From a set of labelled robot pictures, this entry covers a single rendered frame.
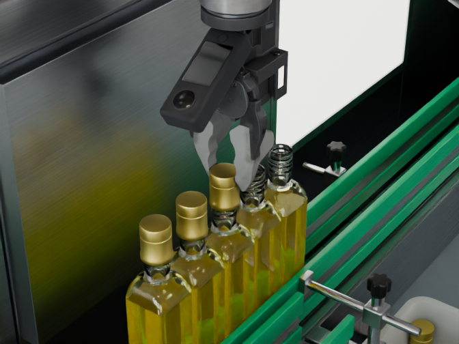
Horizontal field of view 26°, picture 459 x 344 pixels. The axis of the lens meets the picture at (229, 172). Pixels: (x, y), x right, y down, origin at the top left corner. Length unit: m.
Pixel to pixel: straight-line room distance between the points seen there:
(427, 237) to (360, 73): 0.29
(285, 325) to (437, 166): 0.47
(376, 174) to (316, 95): 0.17
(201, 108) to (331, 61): 0.58
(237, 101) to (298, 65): 0.41
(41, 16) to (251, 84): 0.22
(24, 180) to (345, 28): 0.67
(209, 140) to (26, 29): 0.24
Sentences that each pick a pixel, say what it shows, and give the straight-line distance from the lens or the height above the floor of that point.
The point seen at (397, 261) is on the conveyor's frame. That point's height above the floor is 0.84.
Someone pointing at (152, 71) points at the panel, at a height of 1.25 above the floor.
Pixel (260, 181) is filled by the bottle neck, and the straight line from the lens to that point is 1.16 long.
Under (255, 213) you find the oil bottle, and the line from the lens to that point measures 1.18.
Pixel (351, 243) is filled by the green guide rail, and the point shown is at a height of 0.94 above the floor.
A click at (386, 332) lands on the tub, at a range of 1.41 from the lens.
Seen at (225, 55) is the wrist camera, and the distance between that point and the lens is 1.01.
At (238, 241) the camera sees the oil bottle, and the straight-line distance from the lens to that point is 1.14.
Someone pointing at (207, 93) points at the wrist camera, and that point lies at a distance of 0.99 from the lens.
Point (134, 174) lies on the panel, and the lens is 1.19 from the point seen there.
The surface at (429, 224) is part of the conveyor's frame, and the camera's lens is 1.60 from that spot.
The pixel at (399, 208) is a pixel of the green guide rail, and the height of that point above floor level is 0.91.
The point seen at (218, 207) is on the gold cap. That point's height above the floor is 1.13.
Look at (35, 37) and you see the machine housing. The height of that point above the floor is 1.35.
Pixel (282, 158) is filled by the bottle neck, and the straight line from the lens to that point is 1.20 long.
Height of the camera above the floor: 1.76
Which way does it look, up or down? 32 degrees down
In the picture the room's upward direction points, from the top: straight up
